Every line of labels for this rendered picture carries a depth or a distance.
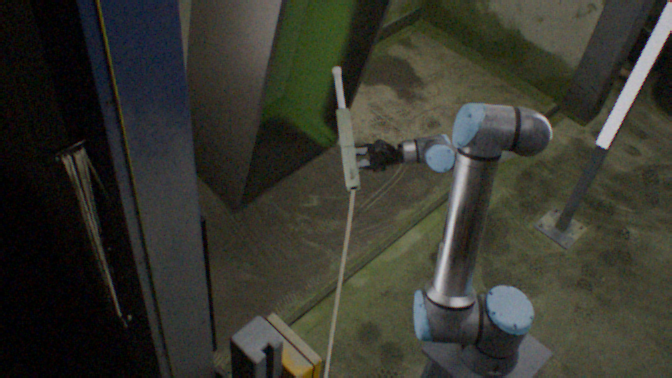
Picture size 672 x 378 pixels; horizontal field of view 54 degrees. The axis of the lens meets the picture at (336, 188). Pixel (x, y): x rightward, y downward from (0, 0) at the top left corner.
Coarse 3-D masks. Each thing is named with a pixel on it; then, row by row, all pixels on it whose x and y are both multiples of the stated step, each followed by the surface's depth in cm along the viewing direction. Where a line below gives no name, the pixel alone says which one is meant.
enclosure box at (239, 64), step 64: (192, 0) 207; (256, 0) 185; (320, 0) 257; (384, 0) 234; (192, 64) 228; (256, 64) 201; (320, 64) 277; (192, 128) 253; (256, 128) 223; (320, 128) 300; (256, 192) 274
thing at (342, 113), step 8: (336, 72) 248; (336, 80) 247; (336, 88) 246; (344, 104) 243; (336, 112) 241; (344, 112) 241; (344, 120) 239; (344, 128) 238; (344, 136) 237; (352, 136) 237; (344, 144) 236; (352, 144) 236; (344, 152) 235; (352, 152) 234; (344, 160) 234; (352, 160) 233; (344, 168) 233; (352, 168) 232; (352, 176) 229; (352, 184) 230
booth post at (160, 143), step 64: (64, 0) 101; (128, 0) 105; (64, 64) 116; (128, 64) 113; (128, 128) 121; (128, 192) 131; (192, 192) 147; (128, 256) 148; (192, 256) 162; (192, 320) 180
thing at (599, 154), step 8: (664, 48) 256; (616, 136) 290; (600, 152) 295; (592, 160) 300; (600, 160) 297; (592, 168) 302; (584, 176) 308; (592, 176) 305; (576, 184) 313; (584, 184) 310; (576, 192) 315; (584, 192) 313; (568, 200) 321; (576, 200) 318; (568, 208) 324; (576, 208) 323; (560, 216) 330; (568, 216) 326; (560, 224) 333; (568, 224) 333
